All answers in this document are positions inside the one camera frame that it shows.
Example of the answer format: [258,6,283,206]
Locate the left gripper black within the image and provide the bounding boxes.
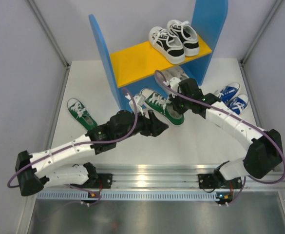
[115,108,168,143]

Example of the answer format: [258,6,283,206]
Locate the green sneaker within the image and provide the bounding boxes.
[140,88,185,126]
[67,97,98,131]

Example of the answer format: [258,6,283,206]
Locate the blue sneaker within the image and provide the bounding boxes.
[227,94,249,115]
[215,82,240,103]

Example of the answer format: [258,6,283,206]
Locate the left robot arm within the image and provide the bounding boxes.
[15,110,168,196]

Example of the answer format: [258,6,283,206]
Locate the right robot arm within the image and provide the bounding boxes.
[164,78,284,188]

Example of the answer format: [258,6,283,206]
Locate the blue and yellow shoe shelf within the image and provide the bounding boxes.
[89,0,228,110]

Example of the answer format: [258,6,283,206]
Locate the black white sneaker left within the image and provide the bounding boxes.
[149,26,186,64]

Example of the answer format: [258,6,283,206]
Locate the black white sneaker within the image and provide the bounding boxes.
[149,26,186,64]
[167,19,200,57]

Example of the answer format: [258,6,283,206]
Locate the black white sneaker right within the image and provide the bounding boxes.
[167,19,200,57]

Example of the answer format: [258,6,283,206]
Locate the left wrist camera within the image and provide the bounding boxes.
[125,93,146,116]

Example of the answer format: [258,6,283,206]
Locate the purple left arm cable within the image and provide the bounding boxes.
[7,87,139,208]

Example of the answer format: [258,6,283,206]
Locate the aluminium mounting rail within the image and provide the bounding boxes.
[43,157,285,192]

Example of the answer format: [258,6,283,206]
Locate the aluminium frame post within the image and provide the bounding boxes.
[239,0,285,65]
[25,0,70,68]

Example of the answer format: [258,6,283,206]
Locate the slotted cable duct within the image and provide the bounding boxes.
[37,190,228,201]

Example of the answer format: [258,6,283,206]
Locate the left aluminium frame post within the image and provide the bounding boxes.
[25,0,70,68]

